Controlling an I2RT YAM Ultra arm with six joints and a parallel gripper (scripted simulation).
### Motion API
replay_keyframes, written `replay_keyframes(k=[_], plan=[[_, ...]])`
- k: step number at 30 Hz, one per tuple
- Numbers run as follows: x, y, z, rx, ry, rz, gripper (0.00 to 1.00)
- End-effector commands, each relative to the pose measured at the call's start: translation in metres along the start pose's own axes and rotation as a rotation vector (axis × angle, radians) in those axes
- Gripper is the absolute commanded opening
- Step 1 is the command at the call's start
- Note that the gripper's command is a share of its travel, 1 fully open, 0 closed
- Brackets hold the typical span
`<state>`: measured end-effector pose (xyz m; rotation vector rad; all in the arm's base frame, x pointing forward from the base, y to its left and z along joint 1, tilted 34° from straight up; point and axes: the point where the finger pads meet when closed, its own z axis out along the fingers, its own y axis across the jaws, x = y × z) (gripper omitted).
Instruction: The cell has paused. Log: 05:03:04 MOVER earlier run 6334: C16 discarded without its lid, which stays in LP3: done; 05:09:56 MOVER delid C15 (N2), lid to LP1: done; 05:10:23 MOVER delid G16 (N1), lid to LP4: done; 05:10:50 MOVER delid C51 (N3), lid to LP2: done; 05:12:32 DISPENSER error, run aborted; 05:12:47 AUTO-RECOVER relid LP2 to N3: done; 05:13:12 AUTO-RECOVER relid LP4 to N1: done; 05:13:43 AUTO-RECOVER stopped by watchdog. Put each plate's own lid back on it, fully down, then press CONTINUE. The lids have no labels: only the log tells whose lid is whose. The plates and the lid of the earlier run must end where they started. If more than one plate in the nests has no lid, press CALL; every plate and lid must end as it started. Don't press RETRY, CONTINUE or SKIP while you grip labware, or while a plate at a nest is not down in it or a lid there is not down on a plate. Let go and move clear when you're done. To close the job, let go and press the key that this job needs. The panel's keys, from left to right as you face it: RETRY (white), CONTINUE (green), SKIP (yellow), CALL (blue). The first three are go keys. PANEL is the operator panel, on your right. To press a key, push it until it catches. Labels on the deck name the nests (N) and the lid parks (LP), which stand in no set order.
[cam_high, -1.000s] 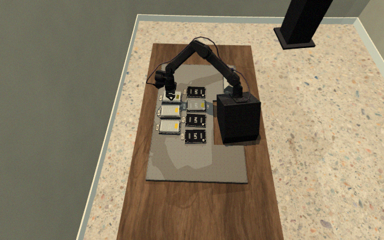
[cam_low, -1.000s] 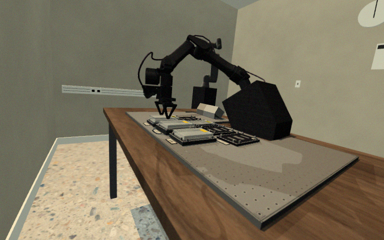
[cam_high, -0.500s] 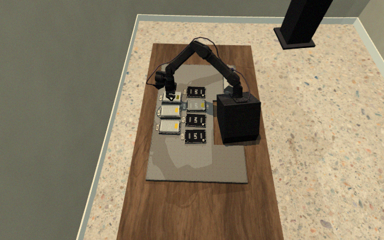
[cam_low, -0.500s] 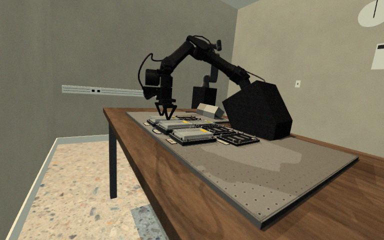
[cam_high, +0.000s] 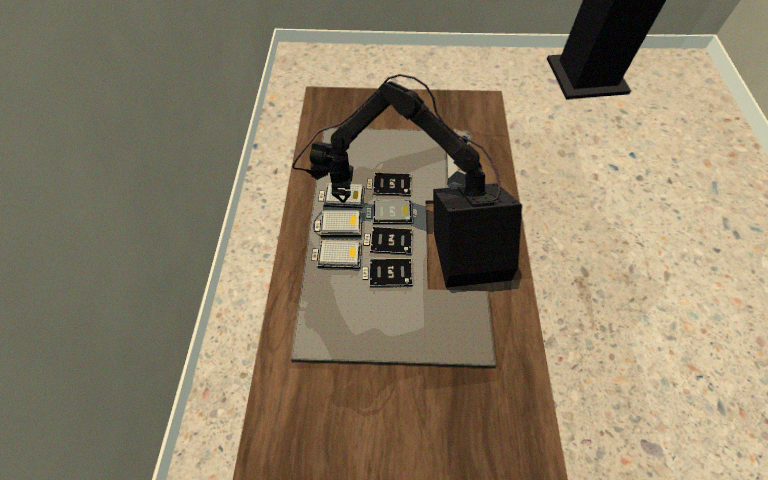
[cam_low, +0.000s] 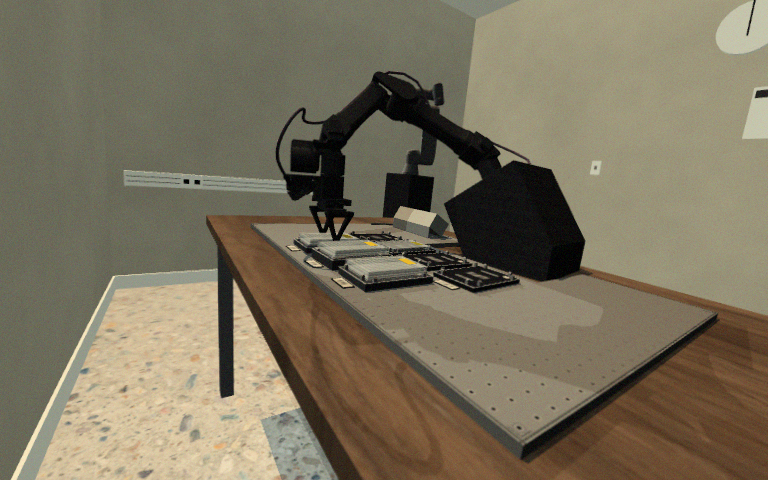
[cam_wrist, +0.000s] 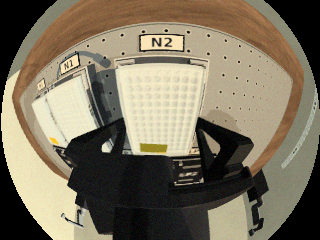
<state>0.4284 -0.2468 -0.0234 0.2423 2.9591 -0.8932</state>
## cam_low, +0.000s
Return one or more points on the beige control panel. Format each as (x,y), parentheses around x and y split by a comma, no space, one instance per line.
(426,224)

